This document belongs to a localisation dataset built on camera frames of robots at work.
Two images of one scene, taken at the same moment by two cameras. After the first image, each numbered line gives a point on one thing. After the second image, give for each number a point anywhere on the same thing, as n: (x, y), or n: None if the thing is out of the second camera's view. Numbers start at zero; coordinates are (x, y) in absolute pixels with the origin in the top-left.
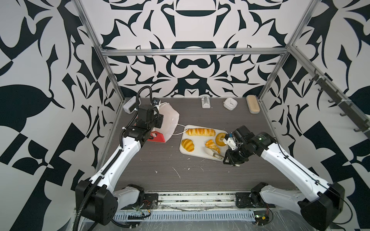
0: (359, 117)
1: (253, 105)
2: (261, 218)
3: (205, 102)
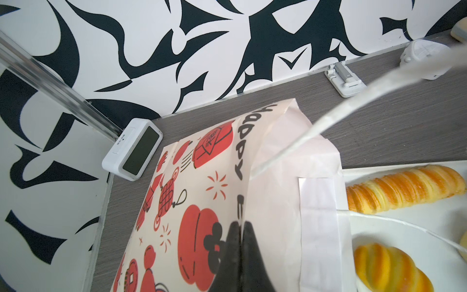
0: None
1: (459, 31)
2: None
3: (345, 82)
